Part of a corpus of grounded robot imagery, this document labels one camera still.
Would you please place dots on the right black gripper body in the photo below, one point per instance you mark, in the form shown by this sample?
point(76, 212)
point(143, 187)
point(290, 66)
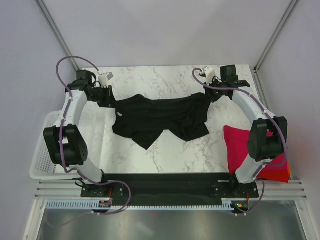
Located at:
point(214, 94)

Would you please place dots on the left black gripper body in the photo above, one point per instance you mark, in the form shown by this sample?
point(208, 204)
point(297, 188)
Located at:
point(102, 96)

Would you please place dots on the black t shirt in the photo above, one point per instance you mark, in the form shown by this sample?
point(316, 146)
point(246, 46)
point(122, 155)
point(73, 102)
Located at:
point(143, 120)

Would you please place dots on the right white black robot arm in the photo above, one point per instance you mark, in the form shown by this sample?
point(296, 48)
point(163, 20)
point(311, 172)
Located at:
point(268, 134)

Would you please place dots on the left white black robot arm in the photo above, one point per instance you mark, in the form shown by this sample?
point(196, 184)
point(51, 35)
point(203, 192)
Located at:
point(65, 143)

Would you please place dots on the magenta folded t shirt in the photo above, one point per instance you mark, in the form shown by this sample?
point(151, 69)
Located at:
point(236, 144)

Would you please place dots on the white plastic basket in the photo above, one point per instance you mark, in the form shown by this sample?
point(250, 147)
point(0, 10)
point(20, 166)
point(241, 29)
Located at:
point(42, 167)

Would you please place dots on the orange folded t shirt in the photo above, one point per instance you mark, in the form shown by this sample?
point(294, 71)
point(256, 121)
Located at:
point(288, 169)

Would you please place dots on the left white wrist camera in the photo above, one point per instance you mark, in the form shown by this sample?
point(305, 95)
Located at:
point(104, 78)

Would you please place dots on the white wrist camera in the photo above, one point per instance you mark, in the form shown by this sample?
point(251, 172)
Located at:
point(208, 73)
point(104, 78)

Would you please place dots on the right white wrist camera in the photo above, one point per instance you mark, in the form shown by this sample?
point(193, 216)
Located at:
point(208, 73)

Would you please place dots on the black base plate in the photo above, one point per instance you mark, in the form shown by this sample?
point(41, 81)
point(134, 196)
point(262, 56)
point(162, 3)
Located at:
point(170, 188)

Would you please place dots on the white slotted cable duct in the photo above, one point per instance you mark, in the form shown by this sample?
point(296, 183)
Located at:
point(100, 205)

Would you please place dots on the left aluminium frame post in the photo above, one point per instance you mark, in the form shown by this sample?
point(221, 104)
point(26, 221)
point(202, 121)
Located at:
point(53, 27)

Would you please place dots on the aluminium frame post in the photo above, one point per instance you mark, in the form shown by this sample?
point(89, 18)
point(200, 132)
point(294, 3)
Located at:
point(53, 27)
point(275, 34)

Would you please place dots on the aluminium rail profile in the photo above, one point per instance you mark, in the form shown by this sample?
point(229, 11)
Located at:
point(274, 191)

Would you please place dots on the right aluminium frame post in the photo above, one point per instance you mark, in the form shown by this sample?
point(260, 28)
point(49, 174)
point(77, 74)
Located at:
point(275, 34)

